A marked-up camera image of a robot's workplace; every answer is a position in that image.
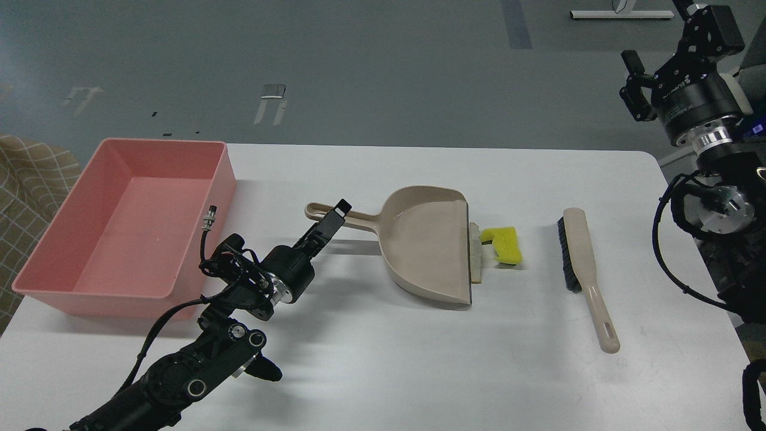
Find beige plastic dustpan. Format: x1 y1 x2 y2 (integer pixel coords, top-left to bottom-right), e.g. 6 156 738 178
343 186 472 306

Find yellow sponge piece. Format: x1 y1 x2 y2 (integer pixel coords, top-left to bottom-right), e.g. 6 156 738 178
479 226 523 265

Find grey office chair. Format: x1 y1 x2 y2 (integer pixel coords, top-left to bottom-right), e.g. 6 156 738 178
719 26 765 116

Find white stand base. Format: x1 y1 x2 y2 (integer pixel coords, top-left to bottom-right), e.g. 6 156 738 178
569 1 675 21

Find pink plastic bin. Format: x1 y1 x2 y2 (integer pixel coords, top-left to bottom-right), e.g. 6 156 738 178
12 138 237 318

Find beige hand brush black bristles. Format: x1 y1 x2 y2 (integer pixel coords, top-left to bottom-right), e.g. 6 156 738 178
557 207 621 354

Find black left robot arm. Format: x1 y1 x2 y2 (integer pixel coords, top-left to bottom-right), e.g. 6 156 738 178
69 200 352 430

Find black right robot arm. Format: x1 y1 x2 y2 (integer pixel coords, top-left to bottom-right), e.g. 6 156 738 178
620 1 765 324

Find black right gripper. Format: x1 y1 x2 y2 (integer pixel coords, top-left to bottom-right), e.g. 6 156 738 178
620 1 745 147

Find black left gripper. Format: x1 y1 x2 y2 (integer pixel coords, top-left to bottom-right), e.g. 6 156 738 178
262 199 352 303

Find beige checkered cloth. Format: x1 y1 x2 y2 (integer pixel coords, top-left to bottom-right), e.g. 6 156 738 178
1 133 81 331

